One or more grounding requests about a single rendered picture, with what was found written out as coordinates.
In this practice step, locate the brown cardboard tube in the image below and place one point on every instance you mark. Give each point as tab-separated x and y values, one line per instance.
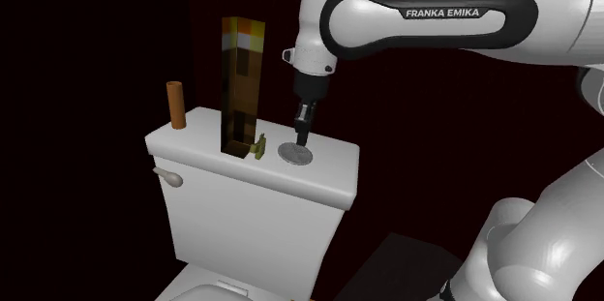
176	104

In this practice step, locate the dark robot stand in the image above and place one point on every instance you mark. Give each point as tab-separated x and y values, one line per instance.
401	271

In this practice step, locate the small yellow-green figure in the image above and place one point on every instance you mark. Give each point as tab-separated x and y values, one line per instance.
259	147

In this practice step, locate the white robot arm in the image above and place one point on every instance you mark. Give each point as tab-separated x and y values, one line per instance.
472	26

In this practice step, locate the white toilet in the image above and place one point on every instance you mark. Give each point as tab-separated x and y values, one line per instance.
255	215

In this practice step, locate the grey round disc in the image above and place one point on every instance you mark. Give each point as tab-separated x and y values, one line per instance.
295	154

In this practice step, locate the tall brown pixelated block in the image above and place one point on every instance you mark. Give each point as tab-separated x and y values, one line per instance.
240	87

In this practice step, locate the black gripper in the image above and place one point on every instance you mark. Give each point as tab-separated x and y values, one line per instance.
310	88

